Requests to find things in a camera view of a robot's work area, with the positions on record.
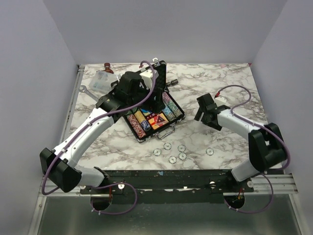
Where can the triangular all-in button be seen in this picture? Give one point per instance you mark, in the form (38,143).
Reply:
(160,120)

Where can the green yellow blue chip stack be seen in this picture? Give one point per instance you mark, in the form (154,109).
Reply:
(142,120)

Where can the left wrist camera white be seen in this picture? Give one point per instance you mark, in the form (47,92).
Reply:
(147,77)

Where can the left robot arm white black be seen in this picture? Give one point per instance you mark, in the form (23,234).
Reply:
(60,165)

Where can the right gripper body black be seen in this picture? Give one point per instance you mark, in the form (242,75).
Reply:
(210,124)

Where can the black cylindrical socket tool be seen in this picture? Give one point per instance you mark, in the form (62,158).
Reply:
(172,83)

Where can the clear plastic organizer box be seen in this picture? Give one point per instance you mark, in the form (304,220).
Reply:
(101,82)

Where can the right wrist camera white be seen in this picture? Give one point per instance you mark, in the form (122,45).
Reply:
(220,100)

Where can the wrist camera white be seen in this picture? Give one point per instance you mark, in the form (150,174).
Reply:
(147,77)
(220,100)

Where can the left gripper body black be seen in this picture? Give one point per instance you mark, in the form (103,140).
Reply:
(143,91)

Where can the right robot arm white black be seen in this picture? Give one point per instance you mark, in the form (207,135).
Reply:
(265,144)

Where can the white blue poker chip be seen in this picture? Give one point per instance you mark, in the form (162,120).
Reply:
(181,148)
(167,146)
(209,151)
(157,152)
(172,159)
(182,156)

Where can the purple green grey chip stack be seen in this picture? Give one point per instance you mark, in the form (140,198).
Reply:
(170,103)

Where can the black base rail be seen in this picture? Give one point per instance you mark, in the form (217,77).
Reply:
(166,186)

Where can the red playing card deck box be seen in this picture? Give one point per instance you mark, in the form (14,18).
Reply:
(152,122)

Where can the light blue chip stack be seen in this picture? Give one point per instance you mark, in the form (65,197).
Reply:
(169,114)

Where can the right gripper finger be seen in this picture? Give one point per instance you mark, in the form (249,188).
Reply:
(206,101)
(199,115)

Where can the silver wrench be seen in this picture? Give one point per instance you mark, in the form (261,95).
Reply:
(83,89)

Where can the red white chip stack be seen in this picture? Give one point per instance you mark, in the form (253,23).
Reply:
(136,126)

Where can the blue round dealer button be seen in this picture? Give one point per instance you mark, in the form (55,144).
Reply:
(145,112)

